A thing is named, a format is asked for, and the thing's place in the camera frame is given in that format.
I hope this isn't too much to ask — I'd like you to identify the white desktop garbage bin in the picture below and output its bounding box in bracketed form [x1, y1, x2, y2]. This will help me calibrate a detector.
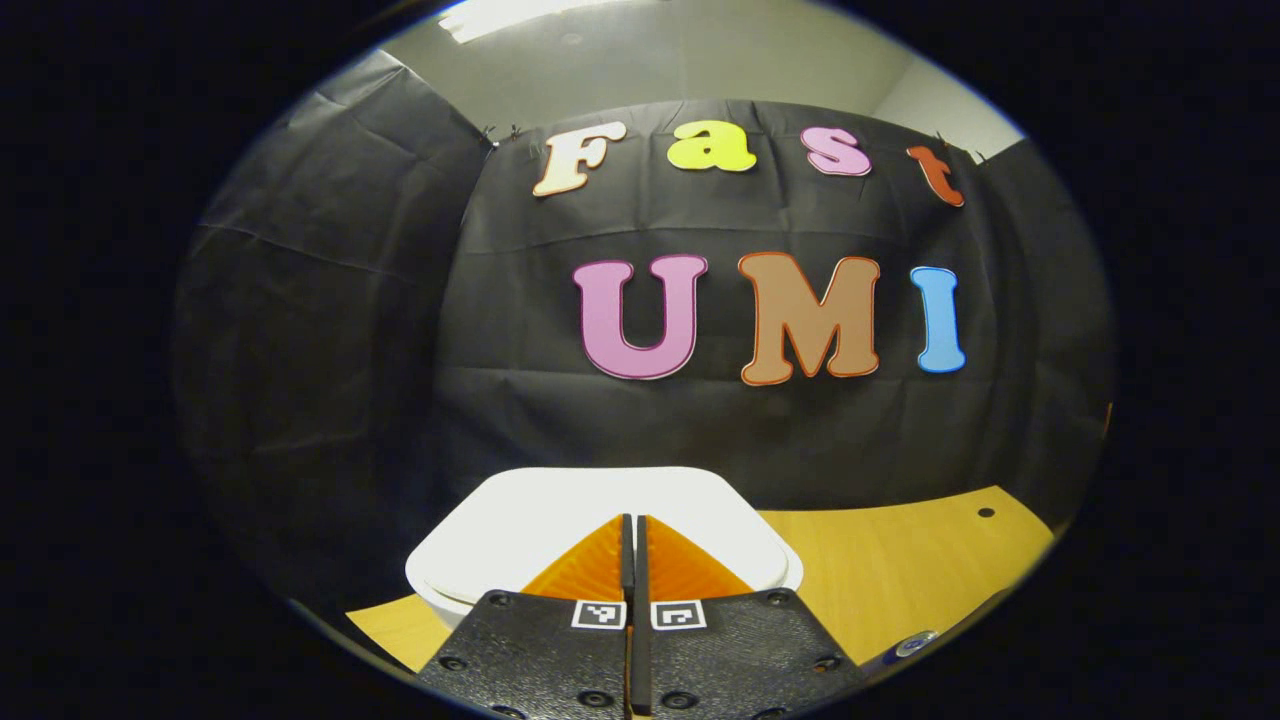
[405, 466, 804, 631]

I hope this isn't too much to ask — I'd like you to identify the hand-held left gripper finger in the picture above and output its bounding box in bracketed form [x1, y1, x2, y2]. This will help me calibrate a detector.
[415, 513, 636, 720]
[632, 515, 871, 720]

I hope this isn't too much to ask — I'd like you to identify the black backdrop cloth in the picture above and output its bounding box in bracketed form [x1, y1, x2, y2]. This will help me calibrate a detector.
[170, 50, 1116, 641]

